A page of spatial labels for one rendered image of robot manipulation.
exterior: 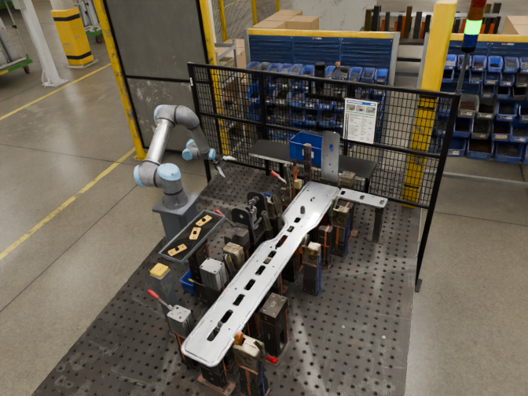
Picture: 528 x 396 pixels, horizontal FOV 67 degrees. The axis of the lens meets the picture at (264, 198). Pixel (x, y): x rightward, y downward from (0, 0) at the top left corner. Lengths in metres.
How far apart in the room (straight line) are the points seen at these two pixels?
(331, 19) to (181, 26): 4.93
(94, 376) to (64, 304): 1.51
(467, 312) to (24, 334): 3.26
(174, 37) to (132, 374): 3.16
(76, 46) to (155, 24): 5.24
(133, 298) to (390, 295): 1.44
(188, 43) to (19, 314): 2.80
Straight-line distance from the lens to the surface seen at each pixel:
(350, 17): 8.65
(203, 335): 1.81
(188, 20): 4.18
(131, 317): 2.37
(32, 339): 3.54
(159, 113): 2.52
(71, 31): 9.45
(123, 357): 2.24
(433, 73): 2.54
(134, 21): 4.54
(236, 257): 2.01
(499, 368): 3.13
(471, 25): 2.40
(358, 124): 2.71
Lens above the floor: 2.45
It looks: 36 degrees down
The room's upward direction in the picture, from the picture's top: 4 degrees counter-clockwise
